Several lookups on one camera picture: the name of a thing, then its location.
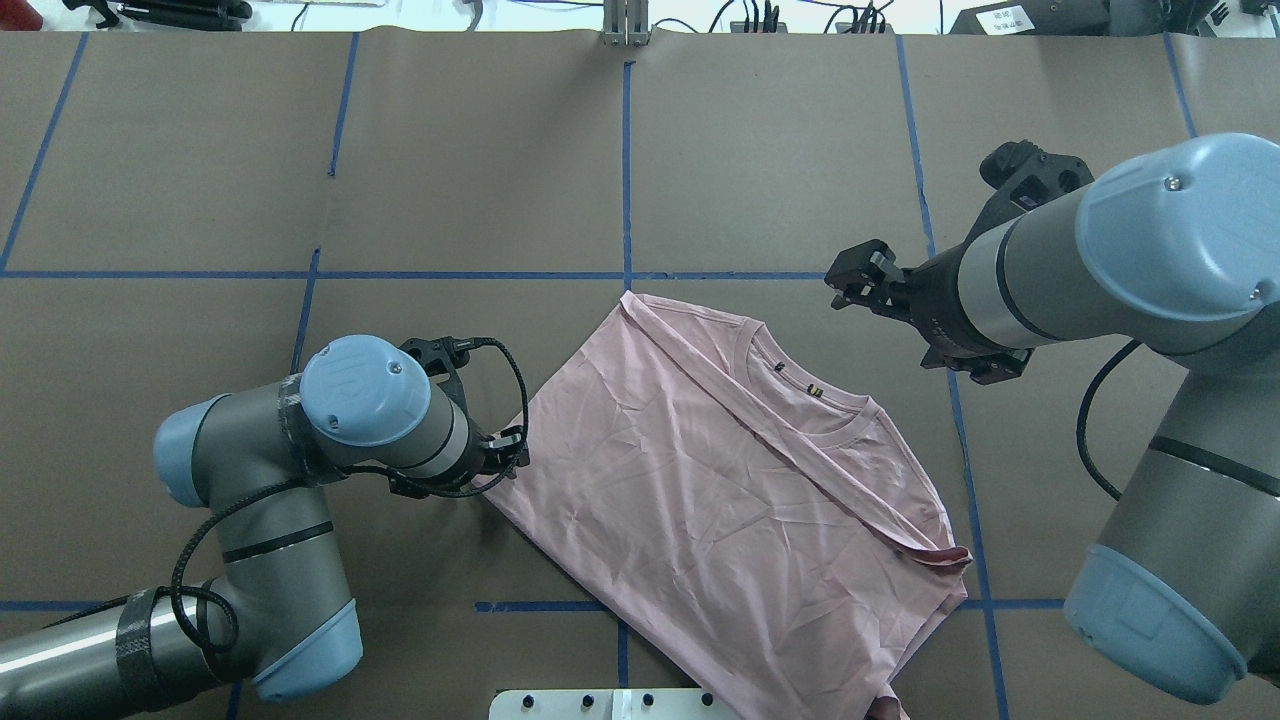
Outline aluminium frame post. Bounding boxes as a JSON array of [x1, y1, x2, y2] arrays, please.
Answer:
[[600, 0, 652, 47]]

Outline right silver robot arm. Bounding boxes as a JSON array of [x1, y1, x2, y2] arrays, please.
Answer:
[[826, 132, 1279, 705]]

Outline black folded tripod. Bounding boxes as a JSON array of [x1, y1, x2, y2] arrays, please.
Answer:
[[60, 1, 253, 32]]

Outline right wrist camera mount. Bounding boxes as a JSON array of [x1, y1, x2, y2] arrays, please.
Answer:
[[964, 140, 1094, 245]]

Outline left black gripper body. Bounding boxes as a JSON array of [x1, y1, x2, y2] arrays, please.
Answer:
[[385, 420, 500, 498]]

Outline black box with label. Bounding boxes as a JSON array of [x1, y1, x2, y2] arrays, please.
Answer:
[[946, 1, 1116, 37]]

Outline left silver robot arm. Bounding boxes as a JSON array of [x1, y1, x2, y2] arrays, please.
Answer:
[[3, 334, 529, 719]]

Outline pink Snoopy t-shirt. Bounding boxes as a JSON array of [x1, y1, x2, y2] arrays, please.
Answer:
[[488, 292, 972, 719]]

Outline left black braided cable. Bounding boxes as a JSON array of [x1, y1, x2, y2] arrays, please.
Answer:
[[168, 338, 531, 661]]

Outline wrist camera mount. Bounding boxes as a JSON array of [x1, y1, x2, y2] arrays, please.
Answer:
[[964, 140, 1094, 245], [398, 336, 480, 384]]

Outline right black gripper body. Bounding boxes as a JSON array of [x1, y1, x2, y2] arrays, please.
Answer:
[[908, 250, 1029, 375]]

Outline white pedestal column base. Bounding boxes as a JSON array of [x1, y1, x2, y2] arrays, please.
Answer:
[[488, 688, 737, 719]]

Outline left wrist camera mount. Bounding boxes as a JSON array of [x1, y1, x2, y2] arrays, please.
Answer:
[[398, 336, 480, 384]]

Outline black braided cable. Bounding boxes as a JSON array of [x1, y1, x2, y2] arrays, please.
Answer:
[[1076, 338, 1143, 503], [168, 338, 531, 661]]

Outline right black braided cable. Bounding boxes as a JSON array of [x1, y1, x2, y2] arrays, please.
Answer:
[[1076, 338, 1143, 503]]

